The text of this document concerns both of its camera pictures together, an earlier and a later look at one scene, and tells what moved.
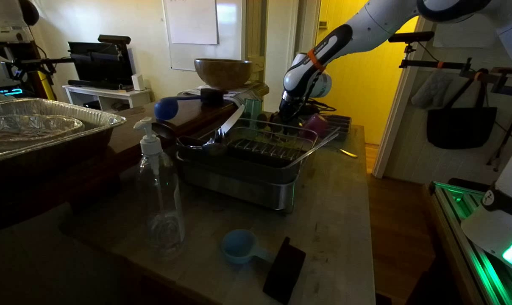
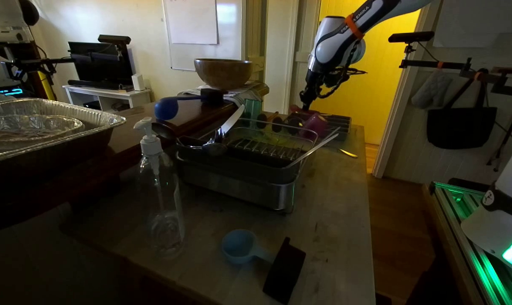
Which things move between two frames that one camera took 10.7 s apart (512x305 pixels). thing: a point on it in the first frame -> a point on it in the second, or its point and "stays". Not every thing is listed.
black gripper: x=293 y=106 -> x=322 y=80
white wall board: x=201 y=30 stays
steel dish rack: x=249 y=162 stays
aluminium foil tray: x=18 y=128 stays
